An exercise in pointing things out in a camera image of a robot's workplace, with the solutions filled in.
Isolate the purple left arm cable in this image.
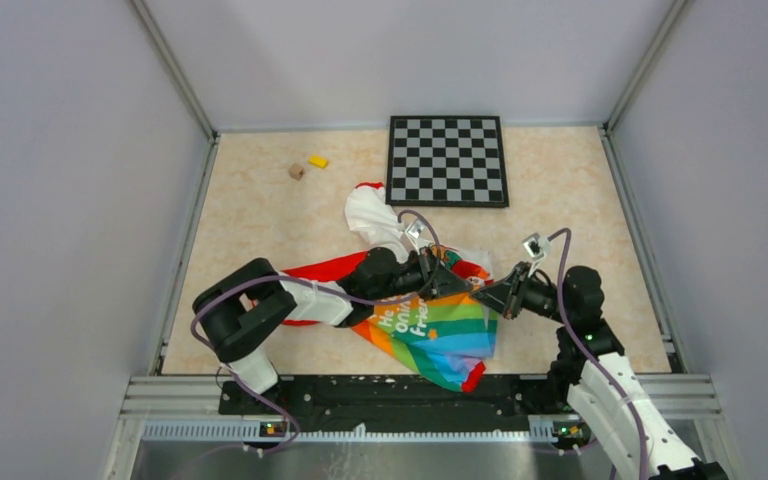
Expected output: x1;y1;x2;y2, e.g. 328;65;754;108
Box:
189;209;443;455

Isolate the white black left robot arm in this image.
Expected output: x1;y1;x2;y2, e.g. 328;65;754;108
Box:
191;247;486;414

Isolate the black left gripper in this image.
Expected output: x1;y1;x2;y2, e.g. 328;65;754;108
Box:
371;246;472;302

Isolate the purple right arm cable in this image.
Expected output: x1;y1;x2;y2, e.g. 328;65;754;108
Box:
542;227;650;480

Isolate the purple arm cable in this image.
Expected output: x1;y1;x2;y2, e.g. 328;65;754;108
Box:
542;227;650;480
189;209;443;455

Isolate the yellow block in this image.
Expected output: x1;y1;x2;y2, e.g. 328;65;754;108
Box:
308;155;328;169

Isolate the white colourful cartoon jacket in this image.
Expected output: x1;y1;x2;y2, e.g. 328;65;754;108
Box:
278;182;498;392

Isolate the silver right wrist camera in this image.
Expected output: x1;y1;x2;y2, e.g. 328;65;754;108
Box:
523;232;551;265

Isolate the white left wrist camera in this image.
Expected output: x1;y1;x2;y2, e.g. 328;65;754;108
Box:
404;219;427;251

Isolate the black grey checkerboard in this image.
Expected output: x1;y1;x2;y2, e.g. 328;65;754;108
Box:
384;115;510;209

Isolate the tan wooden block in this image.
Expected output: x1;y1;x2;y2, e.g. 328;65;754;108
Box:
288;164;306;180

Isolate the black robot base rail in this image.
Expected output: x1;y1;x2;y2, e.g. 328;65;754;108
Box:
218;374;592;444

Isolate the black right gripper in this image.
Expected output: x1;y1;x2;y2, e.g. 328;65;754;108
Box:
469;261;573;325

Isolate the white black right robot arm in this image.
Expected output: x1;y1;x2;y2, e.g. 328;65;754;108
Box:
470;262;728;479

